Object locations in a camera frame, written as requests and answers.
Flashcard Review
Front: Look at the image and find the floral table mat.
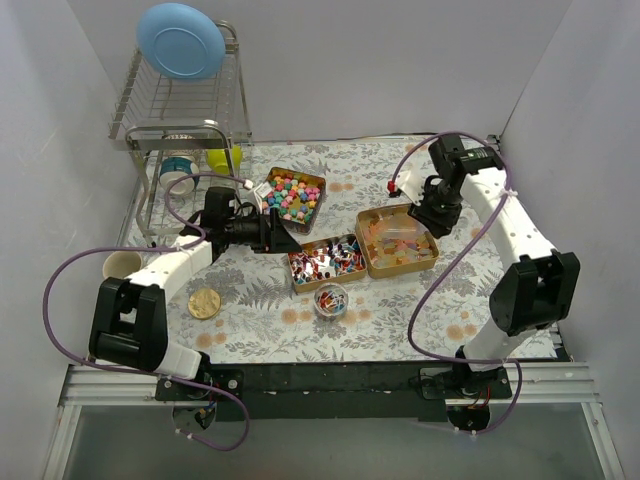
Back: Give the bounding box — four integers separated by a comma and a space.
92, 138, 560, 363

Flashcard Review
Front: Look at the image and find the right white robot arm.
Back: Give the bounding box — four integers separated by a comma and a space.
387, 131, 581, 398

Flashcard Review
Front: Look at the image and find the clear plastic scoop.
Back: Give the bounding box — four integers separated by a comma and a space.
369, 216, 427, 244

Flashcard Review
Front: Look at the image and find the patterned small bowl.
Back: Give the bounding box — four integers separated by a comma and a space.
162, 133, 197, 157

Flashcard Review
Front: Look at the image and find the blue plate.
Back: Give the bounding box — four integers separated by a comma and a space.
136, 2, 226, 81

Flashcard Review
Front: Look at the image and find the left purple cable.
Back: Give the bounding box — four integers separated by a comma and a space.
42, 172, 251, 452

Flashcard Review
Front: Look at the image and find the tin of star candies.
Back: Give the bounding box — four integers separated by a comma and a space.
262, 167, 326, 235

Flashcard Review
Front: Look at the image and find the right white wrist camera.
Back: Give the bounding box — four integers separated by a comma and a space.
387, 170, 425, 206

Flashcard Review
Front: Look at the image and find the clear glass bowl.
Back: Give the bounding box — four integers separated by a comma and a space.
313, 283, 349, 320

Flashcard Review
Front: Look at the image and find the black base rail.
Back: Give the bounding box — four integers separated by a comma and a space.
155, 361, 512, 422

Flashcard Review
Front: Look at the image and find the gold round lid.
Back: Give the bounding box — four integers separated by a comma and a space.
187, 288, 221, 320

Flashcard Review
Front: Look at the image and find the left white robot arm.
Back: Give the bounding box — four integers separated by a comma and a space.
89, 187, 302, 400

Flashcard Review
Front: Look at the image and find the yellow-green bowl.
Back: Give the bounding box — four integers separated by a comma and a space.
206, 145, 243, 175

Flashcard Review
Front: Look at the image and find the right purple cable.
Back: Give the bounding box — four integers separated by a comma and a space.
389, 130, 524, 434

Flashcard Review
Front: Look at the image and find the teal and white bowl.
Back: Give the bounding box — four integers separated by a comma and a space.
159, 156, 199, 197

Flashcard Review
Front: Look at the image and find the beige paper cup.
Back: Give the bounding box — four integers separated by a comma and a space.
102, 251, 144, 279

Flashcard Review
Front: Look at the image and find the purple cable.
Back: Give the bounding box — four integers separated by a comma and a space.
389, 130, 524, 434
42, 172, 251, 452

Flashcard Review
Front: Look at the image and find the metal dish rack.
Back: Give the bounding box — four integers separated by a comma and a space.
109, 21, 253, 246

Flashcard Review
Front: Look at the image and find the tin of lollipops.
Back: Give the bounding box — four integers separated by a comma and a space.
287, 233, 367, 294

